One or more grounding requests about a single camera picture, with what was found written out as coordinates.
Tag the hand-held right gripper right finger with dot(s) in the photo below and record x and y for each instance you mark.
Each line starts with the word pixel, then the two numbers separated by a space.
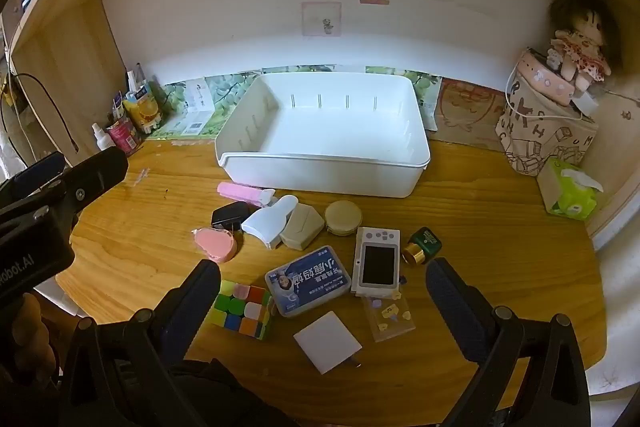
pixel 450 302

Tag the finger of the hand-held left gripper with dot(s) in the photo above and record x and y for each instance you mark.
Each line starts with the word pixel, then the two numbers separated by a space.
pixel 40 169
pixel 100 172

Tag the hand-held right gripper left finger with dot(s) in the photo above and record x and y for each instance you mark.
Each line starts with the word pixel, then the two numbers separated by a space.
pixel 200 297

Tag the colourful puzzle cube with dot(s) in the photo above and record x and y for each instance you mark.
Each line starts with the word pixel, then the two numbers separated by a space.
pixel 245 312

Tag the clear card sleeve with stickers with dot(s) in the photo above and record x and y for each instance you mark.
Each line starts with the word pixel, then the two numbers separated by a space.
pixel 390 322

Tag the dark green plug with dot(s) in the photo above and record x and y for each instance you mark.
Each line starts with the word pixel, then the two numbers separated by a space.
pixel 427 242

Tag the black charger plug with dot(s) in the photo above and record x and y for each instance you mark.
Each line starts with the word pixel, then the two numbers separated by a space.
pixel 227 214

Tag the white handheld game console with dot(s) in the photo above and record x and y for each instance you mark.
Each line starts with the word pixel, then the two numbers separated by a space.
pixel 375 257

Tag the pink ribbed hair roller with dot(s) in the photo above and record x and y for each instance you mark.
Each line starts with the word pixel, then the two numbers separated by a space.
pixel 240 193

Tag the beige plastic box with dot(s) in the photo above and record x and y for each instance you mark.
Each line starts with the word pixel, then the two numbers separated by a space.
pixel 300 229

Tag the white square charger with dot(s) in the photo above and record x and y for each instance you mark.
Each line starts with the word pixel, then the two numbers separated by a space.
pixel 327 342

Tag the round gold compact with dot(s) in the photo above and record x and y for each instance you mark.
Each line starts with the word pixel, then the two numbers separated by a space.
pixel 342 214

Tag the white plastic storage bin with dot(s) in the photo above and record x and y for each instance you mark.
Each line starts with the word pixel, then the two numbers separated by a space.
pixel 325 127

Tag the person's left hand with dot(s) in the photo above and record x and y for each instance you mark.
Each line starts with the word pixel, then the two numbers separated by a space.
pixel 25 332

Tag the white spray bottle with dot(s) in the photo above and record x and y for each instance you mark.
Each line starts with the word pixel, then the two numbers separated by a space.
pixel 102 139

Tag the pink can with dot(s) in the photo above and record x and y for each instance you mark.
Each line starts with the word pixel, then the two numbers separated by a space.
pixel 125 137

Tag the small blue box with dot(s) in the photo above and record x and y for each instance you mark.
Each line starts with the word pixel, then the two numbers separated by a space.
pixel 117 104

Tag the white tube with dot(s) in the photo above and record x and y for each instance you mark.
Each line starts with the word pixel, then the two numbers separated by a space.
pixel 134 79

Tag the white cardboard box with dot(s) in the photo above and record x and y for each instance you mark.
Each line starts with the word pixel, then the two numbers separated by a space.
pixel 197 102

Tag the grape printed mat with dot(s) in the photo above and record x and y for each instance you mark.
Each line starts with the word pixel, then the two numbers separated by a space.
pixel 230 92

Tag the green tissue pack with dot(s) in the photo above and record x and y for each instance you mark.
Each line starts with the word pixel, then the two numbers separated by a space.
pixel 570 199

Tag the letter-printed fabric bag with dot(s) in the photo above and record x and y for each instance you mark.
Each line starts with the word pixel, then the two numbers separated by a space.
pixel 540 142

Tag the brown cartoon printed mat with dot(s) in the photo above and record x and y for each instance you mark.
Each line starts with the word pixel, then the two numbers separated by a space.
pixel 465 107

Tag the pink round box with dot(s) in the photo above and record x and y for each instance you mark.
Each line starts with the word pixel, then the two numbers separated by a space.
pixel 542 79

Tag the white power adapter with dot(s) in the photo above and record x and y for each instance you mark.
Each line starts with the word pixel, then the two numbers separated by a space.
pixel 590 103

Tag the brown-haired cloth doll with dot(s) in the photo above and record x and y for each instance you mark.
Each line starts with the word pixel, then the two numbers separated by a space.
pixel 580 52

